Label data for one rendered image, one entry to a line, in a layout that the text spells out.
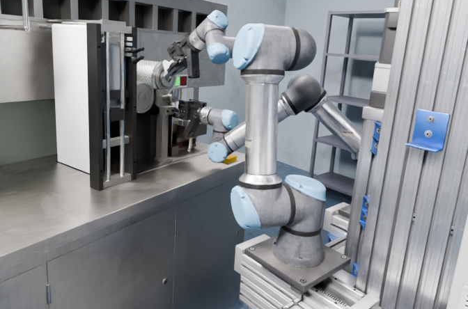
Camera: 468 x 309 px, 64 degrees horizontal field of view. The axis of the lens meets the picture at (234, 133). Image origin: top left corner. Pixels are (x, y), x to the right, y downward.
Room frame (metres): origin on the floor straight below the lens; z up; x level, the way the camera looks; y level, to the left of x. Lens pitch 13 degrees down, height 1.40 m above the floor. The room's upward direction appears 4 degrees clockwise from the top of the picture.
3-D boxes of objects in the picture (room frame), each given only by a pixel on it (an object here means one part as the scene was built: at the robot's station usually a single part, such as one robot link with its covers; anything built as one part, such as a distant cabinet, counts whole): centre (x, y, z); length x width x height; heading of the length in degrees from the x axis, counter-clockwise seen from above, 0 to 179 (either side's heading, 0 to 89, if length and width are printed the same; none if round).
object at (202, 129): (1.83, 0.34, 1.00); 0.40 x 0.16 x 0.06; 57
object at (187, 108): (1.58, 0.18, 1.12); 0.12 x 0.08 x 0.09; 57
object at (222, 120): (1.49, 0.05, 1.11); 0.11 x 0.08 x 0.09; 57
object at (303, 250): (0.99, -0.21, 0.87); 0.15 x 0.15 x 0.10
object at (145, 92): (1.56, 0.48, 1.18); 0.26 x 0.12 x 0.12; 57
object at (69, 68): (1.40, 0.62, 1.17); 0.34 x 0.05 x 0.54; 57
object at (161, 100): (1.54, 0.29, 1.05); 0.06 x 0.05 x 0.31; 57
